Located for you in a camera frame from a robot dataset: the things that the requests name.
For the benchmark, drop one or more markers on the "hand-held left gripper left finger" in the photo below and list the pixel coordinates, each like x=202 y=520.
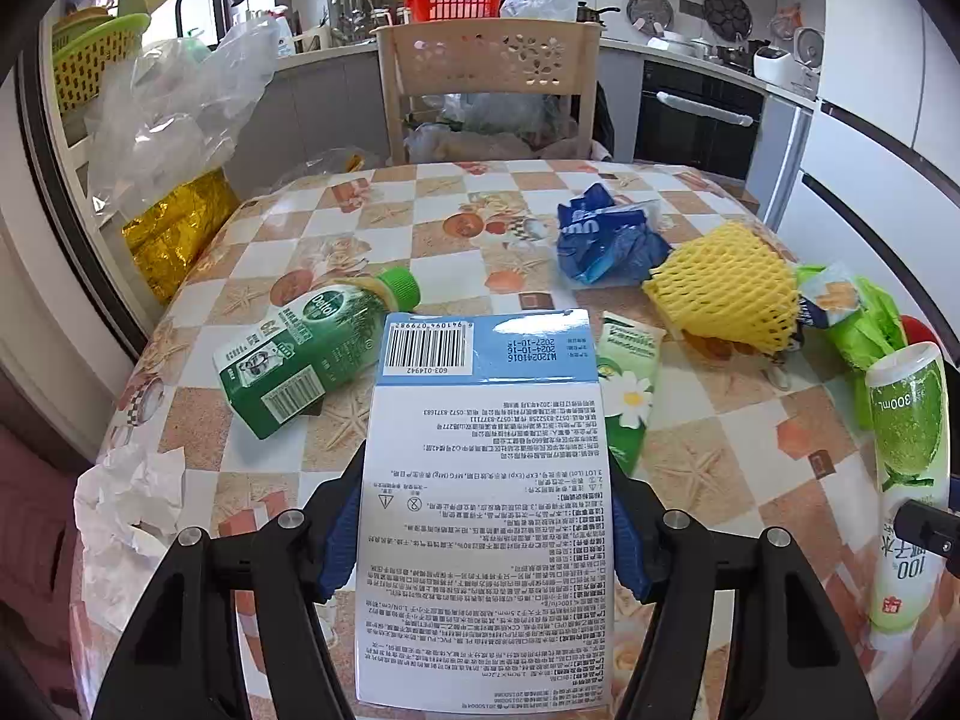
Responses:
x=337 y=547

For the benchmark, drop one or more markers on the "yellow plastic basket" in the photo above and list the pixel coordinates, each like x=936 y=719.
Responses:
x=90 y=67

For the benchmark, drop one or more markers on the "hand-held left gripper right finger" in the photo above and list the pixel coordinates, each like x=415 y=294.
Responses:
x=634 y=555

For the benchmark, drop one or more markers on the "white crumpled tissue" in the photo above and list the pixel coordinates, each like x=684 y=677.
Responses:
x=127 y=495

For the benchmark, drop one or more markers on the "black built-in oven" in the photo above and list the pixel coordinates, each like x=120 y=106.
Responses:
x=697 y=142

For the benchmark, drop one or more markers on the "green snack bag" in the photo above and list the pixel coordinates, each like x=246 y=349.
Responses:
x=862 y=315

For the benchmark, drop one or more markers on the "green disinfectant bottle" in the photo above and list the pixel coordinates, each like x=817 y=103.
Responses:
x=315 y=352

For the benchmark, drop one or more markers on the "clear crumpled plastic bag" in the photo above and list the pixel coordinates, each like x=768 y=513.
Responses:
x=180 y=105

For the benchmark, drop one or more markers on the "green label drink bottle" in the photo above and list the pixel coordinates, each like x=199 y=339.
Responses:
x=904 y=427

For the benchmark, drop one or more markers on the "yellow foam fruit net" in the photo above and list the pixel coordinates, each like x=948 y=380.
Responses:
x=727 y=285

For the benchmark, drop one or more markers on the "green daisy tube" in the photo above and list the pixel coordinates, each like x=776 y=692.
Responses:
x=630 y=390

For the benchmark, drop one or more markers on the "white and blue box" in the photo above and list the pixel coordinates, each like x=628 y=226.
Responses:
x=487 y=502

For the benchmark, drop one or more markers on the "checkered tablecloth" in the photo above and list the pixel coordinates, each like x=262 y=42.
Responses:
x=450 y=270

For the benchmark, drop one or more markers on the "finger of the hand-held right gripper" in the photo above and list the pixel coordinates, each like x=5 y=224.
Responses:
x=926 y=525

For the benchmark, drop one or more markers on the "dark round baking pan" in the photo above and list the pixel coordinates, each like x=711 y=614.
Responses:
x=727 y=11

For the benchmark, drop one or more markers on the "grey round steamer tray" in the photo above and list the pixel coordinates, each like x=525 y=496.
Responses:
x=649 y=11

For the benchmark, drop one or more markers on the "gold foil bag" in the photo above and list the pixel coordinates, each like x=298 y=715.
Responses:
x=180 y=232

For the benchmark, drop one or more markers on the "black kitchen faucet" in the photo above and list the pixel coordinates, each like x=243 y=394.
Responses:
x=181 y=11

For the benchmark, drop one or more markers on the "crumpled plastic bags on chair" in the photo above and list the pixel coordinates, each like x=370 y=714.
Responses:
x=480 y=127

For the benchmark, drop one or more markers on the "white refrigerator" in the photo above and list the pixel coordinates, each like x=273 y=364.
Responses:
x=885 y=52

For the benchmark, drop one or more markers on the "beige plastic chair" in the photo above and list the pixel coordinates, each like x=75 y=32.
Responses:
x=487 y=52

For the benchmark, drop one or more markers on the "red plastic basket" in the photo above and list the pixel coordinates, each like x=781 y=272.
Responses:
x=454 y=4

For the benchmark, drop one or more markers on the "blue cracker bag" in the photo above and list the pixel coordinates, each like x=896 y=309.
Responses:
x=607 y=240

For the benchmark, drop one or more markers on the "red plastic stool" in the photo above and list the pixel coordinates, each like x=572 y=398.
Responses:
x=919 y=330

